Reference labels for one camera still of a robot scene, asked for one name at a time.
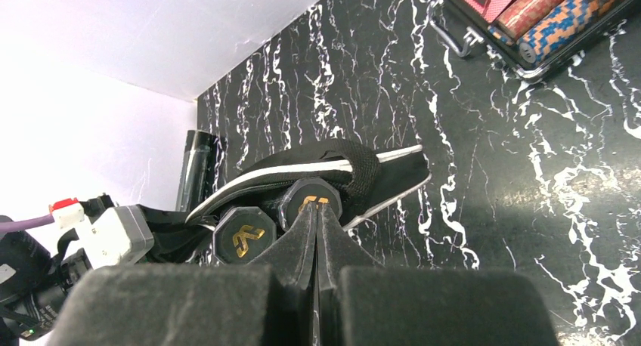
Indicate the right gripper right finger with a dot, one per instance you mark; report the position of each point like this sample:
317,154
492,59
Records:
364,303

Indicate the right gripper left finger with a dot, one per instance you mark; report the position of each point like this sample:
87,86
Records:
266,302

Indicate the white badminton racket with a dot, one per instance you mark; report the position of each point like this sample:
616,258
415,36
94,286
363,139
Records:
315,191
242,234

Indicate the black shuttlecock tube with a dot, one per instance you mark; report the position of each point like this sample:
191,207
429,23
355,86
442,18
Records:
197,171

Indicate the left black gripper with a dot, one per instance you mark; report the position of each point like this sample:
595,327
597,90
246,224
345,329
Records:
34,284

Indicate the black poker chip case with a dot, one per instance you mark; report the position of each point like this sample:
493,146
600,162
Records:
532,37

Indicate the black racket bag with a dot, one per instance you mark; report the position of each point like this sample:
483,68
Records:
368,181

